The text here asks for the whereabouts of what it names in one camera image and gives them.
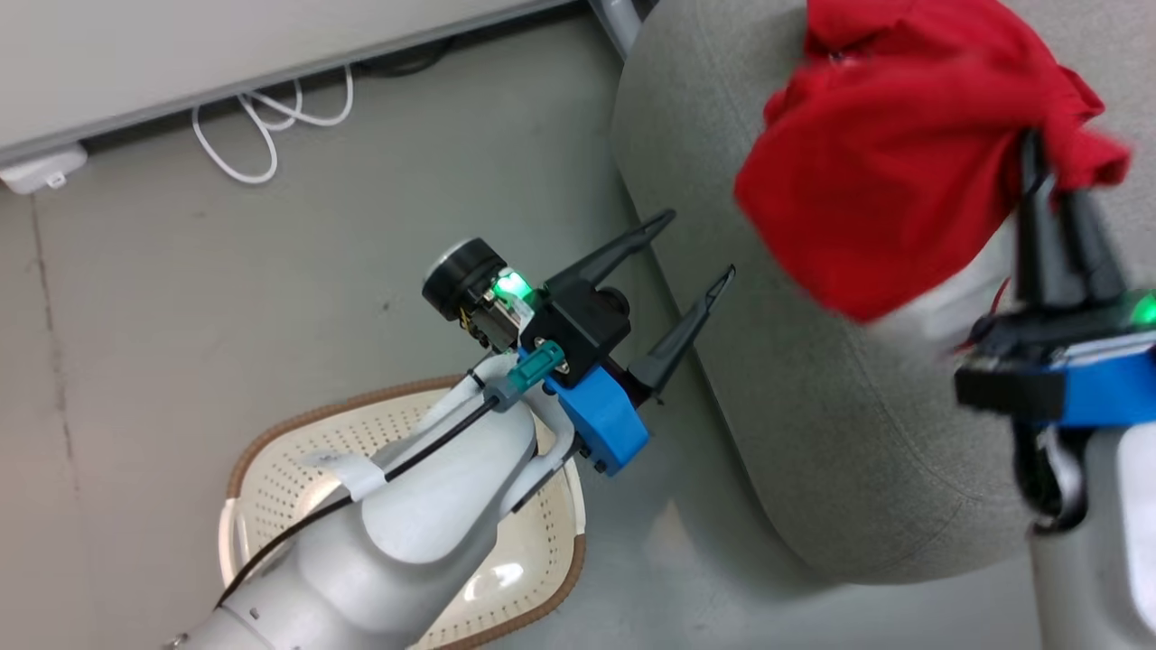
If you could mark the left gripper with blue bracket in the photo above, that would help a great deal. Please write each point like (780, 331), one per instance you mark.
(601, 420)

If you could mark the right gripper with blue bracket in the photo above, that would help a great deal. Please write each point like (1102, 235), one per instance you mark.
(1111, 388)

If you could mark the red garment with white stripes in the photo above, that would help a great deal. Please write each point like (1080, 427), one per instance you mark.
(885, 162)

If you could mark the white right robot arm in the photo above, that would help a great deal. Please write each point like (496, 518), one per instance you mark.
(1111, 560)

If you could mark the white tape label left arm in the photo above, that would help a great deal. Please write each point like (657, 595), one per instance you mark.
(357, 474)

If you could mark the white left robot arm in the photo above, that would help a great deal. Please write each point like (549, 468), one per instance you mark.
(406, 542)

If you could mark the cream perforated laundry basket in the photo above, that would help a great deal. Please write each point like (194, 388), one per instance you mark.
(280, 487)

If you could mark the grey fabric sofa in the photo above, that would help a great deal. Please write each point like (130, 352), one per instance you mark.
(813, 406)

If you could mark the large white partition panel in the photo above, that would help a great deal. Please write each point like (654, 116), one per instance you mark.
(181, 45)

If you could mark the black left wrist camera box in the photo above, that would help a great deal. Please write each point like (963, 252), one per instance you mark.
(582, 320)

